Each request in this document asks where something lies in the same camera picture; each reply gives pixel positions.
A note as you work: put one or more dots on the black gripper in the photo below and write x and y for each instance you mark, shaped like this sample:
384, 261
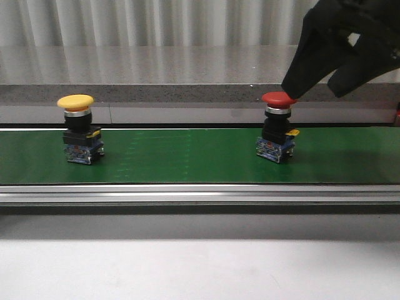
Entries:
324, 47

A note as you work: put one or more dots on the green conveyor belt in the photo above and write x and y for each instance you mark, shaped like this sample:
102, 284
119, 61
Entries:
334, 170

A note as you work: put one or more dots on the grey granite counter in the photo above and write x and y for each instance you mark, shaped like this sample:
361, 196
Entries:
141, 86

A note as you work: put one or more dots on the white pleated curtain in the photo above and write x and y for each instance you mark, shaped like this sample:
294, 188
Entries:
151, 23

